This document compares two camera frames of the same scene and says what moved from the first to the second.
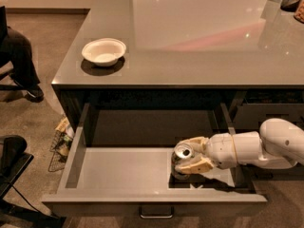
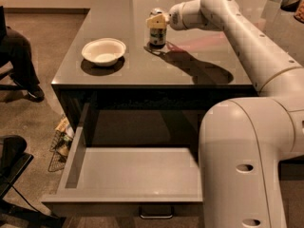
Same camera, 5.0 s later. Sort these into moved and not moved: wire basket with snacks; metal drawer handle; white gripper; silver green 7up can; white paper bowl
Moved: white gripper; silver green 7up can
Not moved: metal drawer handle; white paper bowl; wire basket with snacks
